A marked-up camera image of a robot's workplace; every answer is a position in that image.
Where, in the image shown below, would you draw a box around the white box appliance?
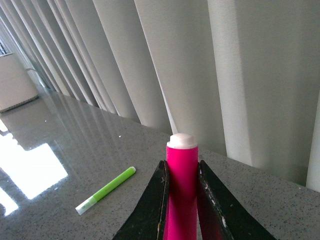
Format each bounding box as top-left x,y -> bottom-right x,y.
0,53 -> 39,112

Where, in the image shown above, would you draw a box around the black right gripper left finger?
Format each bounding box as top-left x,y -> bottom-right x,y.
113,160 -> 170,240

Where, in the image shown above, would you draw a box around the white vertical blinds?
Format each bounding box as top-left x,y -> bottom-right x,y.
0,0 -> 320,191

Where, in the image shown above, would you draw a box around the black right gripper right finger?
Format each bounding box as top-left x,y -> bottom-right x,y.
197,160 -> 275,240

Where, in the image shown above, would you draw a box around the pink highlighter pen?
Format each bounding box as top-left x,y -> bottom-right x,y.
163,133 -> 198,240

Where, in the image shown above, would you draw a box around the green highlighter pen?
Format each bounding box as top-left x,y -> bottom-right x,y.
75,166 -> 137,216

